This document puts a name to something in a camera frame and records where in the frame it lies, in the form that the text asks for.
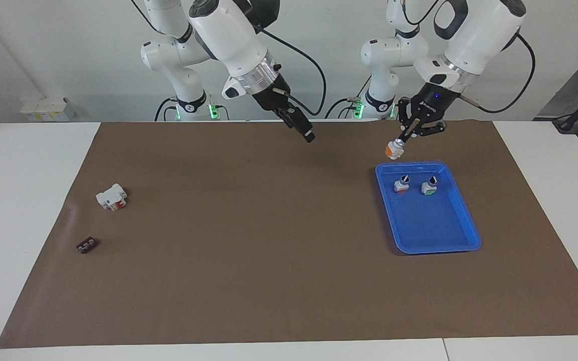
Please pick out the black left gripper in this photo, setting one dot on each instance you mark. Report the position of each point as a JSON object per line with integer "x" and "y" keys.
{"x": 434, "y": 103}

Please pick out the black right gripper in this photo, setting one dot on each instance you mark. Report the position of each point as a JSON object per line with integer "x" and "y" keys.
{"x": 274, "y": 95}

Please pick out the selector switch orange base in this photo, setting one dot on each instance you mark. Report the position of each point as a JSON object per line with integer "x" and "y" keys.
{"x": 395, "y": 149}

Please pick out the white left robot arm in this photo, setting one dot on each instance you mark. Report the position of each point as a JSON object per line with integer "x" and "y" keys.
{"x": 484, "y": 35}

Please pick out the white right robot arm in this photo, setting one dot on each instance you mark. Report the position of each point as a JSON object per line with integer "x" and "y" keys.
{"x": 229, "y": 35}

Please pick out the blue plastic tray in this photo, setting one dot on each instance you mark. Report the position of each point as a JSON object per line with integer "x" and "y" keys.
{"x": 429, "y": 225}

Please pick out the brown table mat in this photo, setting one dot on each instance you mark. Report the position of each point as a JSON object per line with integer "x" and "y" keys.
{"x": 269, "y": 260}

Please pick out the white circuit breaker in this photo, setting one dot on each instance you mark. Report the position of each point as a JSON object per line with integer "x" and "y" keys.
{"x": 108, "y": 198}

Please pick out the small dark terminal block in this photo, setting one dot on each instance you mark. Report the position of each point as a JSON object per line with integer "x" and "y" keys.
{"x": 86, "y": 245}

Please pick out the white cardboard box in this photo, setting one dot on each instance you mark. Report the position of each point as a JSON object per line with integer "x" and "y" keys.
{"x": 48, "y": 109}

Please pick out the selector switch red base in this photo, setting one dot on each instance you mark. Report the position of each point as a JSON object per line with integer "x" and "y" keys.
{"x": 401, "y": 186}

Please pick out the selector switch green base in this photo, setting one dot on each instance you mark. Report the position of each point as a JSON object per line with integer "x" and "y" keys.
{"x": 428, "y": 188}

